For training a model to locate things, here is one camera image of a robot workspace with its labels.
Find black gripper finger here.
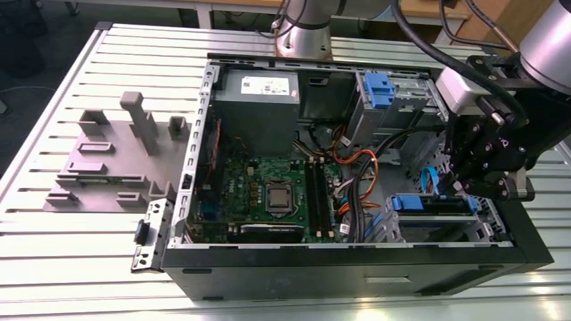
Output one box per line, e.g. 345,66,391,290
467,169,537,203
446,122,497,194

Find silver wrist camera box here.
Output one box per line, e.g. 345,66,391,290
435,72,487,116

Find grey metal drive cage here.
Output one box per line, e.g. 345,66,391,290
346,69,451,150

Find grey parts rack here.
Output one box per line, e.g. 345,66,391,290
43,91,196,214

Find silver CPU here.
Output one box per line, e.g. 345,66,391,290
266,188,293,207

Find wooden cabinet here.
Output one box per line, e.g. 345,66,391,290
454,0,559,51

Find green motherboard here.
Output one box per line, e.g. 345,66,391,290
187,155,357,245

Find grey power supply unit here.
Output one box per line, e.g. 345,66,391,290
212,68,301,158

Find CPU socket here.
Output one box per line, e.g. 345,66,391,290
262,179,299,220

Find metal disk bay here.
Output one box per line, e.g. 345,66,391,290
385,195,497,244

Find black graphics card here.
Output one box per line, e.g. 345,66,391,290
187,219,309,245

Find black RAM slot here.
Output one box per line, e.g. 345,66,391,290
305,158,323,237

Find hard disk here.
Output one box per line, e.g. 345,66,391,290
390,195,481,218

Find orange power wires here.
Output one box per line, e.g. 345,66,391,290
333,123,386,218

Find blue data wire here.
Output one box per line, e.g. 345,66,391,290
419,165,453,198

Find black open PC case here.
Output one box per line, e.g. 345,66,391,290
131,51,555,301

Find black cable bundle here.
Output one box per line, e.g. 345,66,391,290
346,125,447,244

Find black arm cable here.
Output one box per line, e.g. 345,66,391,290
393,0,530,128

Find wooden desk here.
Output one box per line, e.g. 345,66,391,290
178,0,474,36

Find blue drive latch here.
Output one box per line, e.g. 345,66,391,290
363,72,398,110

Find blue rear port plug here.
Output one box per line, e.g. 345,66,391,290
134,219,152,245

